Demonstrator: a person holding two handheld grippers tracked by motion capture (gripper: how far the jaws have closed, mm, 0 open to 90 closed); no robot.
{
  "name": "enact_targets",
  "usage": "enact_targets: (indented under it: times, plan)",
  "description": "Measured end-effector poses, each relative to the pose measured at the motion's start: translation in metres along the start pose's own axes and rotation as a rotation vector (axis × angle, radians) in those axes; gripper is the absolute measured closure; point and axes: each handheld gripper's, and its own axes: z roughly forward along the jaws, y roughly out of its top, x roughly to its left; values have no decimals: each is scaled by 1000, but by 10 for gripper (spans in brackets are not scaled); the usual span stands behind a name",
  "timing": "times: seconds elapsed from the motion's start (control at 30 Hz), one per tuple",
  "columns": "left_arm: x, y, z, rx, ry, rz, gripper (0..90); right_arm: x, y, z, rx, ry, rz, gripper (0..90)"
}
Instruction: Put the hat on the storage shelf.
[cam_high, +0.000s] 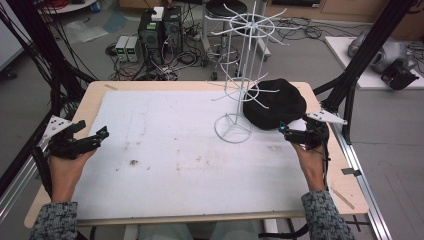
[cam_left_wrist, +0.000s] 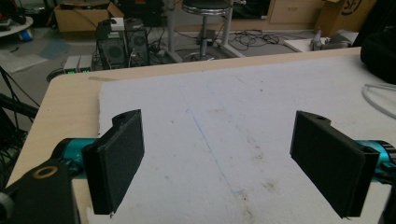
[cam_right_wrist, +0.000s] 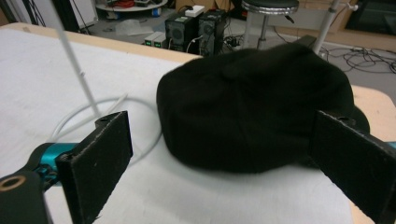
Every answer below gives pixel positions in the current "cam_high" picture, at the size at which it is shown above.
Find black computer tower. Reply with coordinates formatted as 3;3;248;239
137;9;165;65
162;5;184;56

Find white box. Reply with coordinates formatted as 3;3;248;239
150;6;165;22

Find person's left hand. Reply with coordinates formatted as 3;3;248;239
48;147;98;203

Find black device on platform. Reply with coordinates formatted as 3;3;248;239
380;58;420;91

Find clear plastic sheet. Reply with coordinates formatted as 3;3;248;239
62;19;110;45

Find white floor platform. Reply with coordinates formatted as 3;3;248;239
324;35;424;91

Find grey machine shell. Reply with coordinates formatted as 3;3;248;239
347;30;418;75

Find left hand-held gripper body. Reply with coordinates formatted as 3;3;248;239
42;114;101;160

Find grey power supply unit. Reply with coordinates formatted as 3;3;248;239
115;35;130;63
125;36;140;63

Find person's right hand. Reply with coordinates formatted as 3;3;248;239
292;142;329;193

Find white table mat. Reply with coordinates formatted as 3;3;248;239
70;89;311;222

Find aluminium frame rail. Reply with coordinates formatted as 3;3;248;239
329;121;394;240
0;138;49;223

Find thin wooden stick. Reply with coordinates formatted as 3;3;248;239
329;185;356;211

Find grey tape piece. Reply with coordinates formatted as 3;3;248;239
340;167;363;178

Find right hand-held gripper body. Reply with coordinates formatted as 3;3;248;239
292;106;348;151

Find white wire display rack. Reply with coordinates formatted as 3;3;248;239
203;0;304;145

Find black frame post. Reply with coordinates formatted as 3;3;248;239
5;0;96;116
312;0;421;145

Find person's legs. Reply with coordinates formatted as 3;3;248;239
123;220;279;240

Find black round stool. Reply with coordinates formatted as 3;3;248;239
201;0;249;82

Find black hat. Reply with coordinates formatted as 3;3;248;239
242;78;308;131

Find tangle of floor cables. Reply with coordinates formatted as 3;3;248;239
105;39;214;82

